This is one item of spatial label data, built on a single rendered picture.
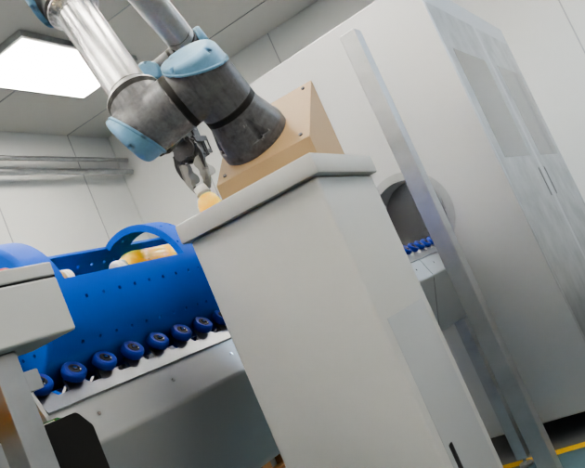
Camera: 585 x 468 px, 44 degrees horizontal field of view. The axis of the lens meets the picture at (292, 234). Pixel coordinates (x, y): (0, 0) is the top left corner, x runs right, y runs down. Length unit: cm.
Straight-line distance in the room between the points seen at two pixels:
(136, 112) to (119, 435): 59
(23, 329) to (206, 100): 61
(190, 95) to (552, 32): 500
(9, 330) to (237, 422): 72
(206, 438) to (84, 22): 87
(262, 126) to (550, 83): 485
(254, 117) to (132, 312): 44
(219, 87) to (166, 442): 66
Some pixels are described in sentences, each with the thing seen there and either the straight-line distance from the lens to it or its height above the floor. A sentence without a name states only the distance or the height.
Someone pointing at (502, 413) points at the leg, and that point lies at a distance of 306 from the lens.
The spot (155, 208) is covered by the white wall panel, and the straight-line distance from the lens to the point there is 752.
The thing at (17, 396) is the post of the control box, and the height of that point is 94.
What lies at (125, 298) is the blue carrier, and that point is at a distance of 141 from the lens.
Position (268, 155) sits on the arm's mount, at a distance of 141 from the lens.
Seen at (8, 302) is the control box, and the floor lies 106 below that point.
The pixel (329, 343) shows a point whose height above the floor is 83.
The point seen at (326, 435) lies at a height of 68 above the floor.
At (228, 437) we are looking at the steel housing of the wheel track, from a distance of 155.
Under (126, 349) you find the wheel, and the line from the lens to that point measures 141.
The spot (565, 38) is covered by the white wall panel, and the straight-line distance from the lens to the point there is 618.
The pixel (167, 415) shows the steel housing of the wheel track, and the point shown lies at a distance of 139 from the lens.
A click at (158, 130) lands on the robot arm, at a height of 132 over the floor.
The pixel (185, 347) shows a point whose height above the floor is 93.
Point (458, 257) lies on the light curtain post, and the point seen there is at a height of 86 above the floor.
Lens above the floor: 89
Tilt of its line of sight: 6 degrees up
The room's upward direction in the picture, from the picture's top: 24 degrees counter-clockwise
